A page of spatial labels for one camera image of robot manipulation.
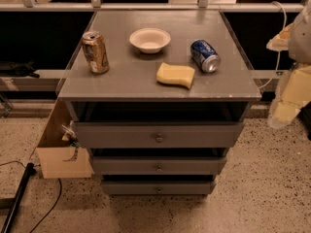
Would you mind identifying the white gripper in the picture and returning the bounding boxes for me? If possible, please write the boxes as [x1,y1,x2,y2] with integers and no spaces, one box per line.
[266,0,311,129]

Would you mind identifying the grey top drawer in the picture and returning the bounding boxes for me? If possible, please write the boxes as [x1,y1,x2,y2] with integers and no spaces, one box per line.
[73,122,244,149]

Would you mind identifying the grey drawer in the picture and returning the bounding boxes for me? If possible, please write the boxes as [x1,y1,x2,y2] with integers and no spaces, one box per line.
[92,156,226,175]
[73,122,244,149]
[102,181,216,195]

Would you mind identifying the grey drawer cabinet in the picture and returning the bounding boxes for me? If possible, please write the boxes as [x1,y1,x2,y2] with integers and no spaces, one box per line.
[58,10,260,183]

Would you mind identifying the grey bottom drawer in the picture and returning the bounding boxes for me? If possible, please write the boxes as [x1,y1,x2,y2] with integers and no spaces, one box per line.
[102,181,216,195]

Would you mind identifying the grey middle drawer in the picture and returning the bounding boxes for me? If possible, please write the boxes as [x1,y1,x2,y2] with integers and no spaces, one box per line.
[92,156,226,175]

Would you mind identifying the blue soda can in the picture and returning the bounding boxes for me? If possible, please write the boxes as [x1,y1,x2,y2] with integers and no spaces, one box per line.
[190,40,221,73]

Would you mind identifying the yellow sponge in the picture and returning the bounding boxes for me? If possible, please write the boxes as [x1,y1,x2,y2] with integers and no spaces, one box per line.
[156,63,195,89]

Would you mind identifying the white bowl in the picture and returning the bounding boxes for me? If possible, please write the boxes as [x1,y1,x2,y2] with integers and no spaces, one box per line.
[129,28,171,54]

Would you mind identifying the gold soda can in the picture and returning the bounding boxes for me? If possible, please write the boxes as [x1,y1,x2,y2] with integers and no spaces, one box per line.
[82,31,109,74]

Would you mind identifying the crumpled wrappers in box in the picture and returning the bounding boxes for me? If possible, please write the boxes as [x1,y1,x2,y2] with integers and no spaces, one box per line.
[61,120,80,162]

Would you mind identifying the cardboard box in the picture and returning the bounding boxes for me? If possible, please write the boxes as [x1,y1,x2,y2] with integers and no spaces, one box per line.
[36,100,93,179]

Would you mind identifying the black bar on floor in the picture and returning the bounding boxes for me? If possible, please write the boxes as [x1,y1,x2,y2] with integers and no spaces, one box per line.
[0,163,36,233]

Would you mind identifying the black object on shelf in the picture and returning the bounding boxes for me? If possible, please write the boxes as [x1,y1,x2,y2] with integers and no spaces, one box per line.
[0,61,40,79]

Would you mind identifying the white cable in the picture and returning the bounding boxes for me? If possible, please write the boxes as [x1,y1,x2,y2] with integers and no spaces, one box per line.
[258,1,289,90]

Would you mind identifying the black floor cable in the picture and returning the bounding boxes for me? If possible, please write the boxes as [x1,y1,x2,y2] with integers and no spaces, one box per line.
[0,160,63,233]

